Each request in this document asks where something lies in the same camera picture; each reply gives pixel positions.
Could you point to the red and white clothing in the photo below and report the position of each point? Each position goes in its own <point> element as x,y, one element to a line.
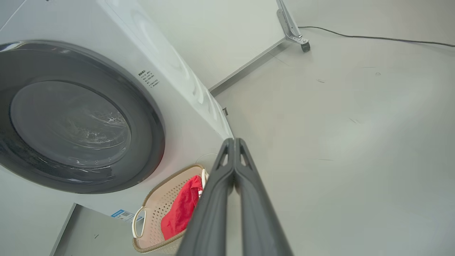
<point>181,209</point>

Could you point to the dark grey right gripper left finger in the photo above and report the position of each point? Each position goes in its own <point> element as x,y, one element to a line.
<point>209,220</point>

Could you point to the white partition with metal legs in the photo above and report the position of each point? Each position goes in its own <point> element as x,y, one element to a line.
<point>220,35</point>

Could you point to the blue energy label sticker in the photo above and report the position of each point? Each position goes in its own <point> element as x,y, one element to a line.
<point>125,215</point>

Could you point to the black partition caster wheel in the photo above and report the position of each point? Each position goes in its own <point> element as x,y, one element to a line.
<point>305,47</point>

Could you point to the white front-load washing machine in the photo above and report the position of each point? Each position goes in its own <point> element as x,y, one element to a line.
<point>185,117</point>

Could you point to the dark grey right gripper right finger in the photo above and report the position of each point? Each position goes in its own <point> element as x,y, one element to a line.
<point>259,224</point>

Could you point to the cream perforated laundry basket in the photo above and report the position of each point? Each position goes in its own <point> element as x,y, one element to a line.
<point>156,209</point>

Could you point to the round glass washer door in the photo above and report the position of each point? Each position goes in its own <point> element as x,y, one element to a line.
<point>145,117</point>

